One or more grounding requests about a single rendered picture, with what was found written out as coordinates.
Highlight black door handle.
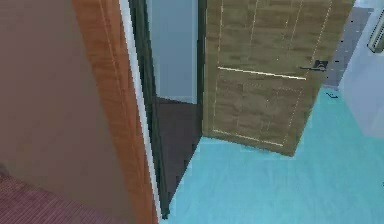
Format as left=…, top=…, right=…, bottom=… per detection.
left=298, top=59, right=330, bottom=73

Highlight orange brown wooden room door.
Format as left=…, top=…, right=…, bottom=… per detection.
left=71, top=0, right=160, bottom=224

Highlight olive brown wooden room door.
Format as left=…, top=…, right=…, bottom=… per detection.
left=201, top=0, right=356, bottom=158

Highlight grey framed wall fixture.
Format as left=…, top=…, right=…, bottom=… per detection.
left=367, top=9, right=384, bottom=54

